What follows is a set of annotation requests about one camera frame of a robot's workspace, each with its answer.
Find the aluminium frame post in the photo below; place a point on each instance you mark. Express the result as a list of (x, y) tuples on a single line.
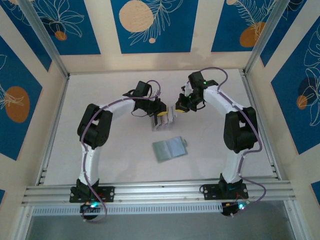
[(42, 37), (267, 37)]

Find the long aluminium frame rail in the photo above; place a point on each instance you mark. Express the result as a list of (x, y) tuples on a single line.
[(160, 192)]

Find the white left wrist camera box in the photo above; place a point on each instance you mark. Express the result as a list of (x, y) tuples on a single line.
[(157, 93)]

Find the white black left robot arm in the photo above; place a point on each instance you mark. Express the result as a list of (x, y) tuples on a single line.
[(92, 160)]

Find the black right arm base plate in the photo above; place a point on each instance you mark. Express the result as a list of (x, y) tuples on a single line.
[(210, 191)]

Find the black controller board with LED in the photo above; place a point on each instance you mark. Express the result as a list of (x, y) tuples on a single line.
[(233, 208), (90, 208)]

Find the green card holder wallet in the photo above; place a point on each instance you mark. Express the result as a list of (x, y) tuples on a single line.
[(170, 150)]

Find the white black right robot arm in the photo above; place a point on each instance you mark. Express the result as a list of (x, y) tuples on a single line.
[(233, 162)]

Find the aluminium side rail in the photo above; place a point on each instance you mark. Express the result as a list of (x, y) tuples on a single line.
[(247, 87), (61, 100)]

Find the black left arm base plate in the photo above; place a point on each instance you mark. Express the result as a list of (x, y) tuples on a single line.
[(107, 193)]

